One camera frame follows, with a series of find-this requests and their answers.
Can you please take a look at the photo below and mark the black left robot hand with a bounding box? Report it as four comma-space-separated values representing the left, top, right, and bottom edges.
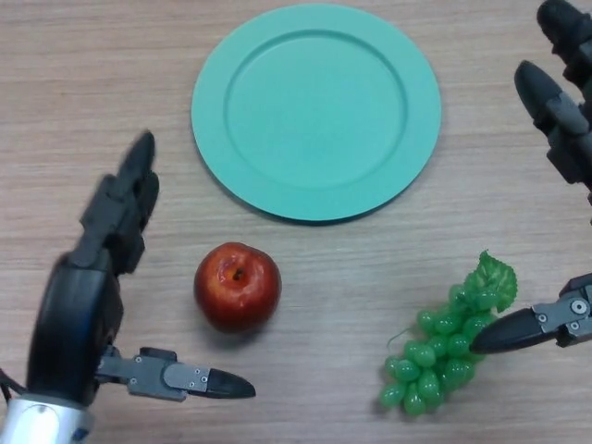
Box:
25, 130, 257, 408

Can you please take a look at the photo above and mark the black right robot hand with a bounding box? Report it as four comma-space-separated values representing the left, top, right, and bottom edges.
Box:
469, 0, 592, 356

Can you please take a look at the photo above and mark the red apple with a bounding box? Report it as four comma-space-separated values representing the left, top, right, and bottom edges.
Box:
192, 241, 282, 335

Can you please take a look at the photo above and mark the green round plate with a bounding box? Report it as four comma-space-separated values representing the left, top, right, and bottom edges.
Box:
191, 2, 443, 227

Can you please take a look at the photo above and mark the green plastic grape bunch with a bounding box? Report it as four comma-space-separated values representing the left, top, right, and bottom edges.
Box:
377, 250, 519, 419

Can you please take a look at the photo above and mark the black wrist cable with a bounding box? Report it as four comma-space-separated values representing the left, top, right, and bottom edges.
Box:
0, 367, 27, 408

